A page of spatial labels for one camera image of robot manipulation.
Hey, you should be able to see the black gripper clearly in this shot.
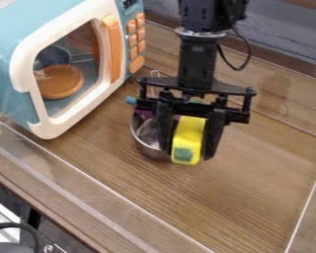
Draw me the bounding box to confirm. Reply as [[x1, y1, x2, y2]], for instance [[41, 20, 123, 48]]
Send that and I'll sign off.
[[135, 28, 256, 160]]

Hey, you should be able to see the yellow toy banana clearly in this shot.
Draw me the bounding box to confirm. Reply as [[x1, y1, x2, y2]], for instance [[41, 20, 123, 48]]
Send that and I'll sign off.
[[170, 116, 205, 165]]

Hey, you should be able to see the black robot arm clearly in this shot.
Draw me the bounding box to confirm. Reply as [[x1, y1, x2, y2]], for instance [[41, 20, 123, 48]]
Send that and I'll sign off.
[[131, 0, 256, 165]]

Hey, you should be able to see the silver metal pot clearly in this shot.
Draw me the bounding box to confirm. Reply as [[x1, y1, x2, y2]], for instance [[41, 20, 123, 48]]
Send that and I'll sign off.
[[129, 69, 174, 162]]

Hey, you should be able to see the purple toy eggplant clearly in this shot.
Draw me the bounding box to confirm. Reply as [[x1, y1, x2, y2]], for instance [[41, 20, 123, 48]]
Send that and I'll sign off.
[[125, 95, 184, 123]]

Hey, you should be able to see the orange plate in microwave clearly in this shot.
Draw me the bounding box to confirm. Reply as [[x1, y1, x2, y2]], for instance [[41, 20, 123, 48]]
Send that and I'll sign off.
[[34, 64, 83, 100]]

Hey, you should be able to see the blue toy microwave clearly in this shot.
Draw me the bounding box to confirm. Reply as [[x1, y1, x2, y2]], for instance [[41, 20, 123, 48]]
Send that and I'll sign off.
[[0, 0, 146, 139]]

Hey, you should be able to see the black cable lower left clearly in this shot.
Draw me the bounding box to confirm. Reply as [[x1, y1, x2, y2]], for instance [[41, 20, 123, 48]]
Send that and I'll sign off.
[[0, 222, 42, 253]]

